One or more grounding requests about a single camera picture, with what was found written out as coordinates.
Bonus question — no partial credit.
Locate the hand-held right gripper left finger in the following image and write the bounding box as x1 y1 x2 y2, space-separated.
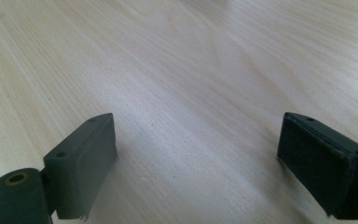
43 112 118 221

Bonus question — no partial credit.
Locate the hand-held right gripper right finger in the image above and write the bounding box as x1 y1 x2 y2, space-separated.
276 111 358 220

